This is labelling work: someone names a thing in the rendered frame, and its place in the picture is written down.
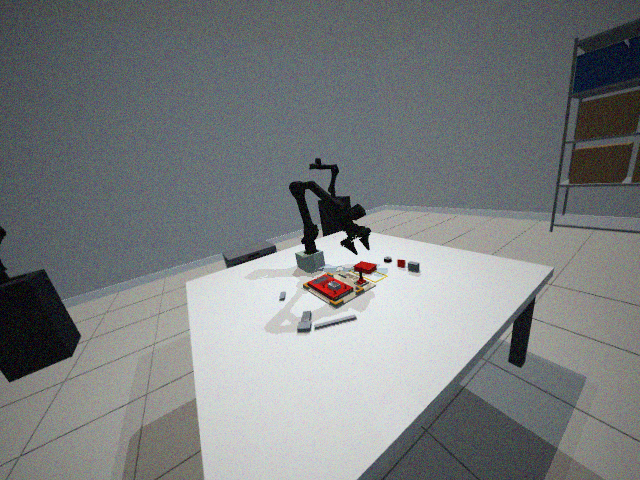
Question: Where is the red hood shell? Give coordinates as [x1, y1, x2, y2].
[353, 261, 377, 274]

